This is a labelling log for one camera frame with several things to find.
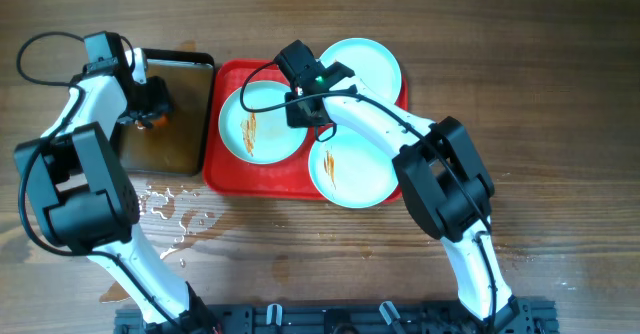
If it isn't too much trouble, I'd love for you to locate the orange green sponge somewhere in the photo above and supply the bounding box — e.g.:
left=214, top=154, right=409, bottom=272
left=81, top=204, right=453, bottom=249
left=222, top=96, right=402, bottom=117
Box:
left=135, top=115, right=169, bottom=130

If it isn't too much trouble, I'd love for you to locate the pale blue plate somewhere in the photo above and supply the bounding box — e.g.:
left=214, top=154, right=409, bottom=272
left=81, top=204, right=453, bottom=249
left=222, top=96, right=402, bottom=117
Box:
left=319, top=38, right=402, bottom=102
left=308, top=127, right=400, bottom=209
left=218, top=80, right=308, bottom=165

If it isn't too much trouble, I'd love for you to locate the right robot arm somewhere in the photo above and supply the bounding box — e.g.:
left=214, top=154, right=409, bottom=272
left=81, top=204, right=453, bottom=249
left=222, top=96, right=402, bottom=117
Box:
left=285, top=82, right=516, bottom=333

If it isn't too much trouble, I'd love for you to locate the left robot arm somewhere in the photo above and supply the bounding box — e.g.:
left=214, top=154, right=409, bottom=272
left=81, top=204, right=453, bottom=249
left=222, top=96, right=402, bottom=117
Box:
left=14, top=63, right=218, bottom=333

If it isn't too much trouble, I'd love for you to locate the black water tray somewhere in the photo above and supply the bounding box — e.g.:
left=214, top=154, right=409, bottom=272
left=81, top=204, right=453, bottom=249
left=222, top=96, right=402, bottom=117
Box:
left=111, top=48, right=216, bottom=176

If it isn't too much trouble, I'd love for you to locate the red plastic tray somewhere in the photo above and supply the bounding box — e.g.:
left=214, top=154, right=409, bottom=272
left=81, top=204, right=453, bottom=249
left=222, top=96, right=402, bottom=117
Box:
left=202, top=59, right=410, bottom=205

